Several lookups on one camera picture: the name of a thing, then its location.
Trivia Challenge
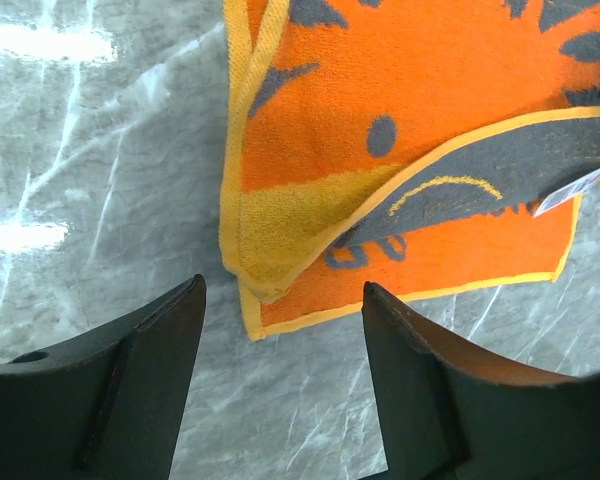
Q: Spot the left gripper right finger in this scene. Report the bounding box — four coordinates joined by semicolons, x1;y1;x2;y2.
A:
362;282;600;479

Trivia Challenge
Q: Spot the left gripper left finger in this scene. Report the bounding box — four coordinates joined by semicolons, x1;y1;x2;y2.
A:
0;276;206;479

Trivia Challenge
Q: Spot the orange yellow cloth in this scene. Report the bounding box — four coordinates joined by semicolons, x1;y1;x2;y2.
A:
219;1;600;341

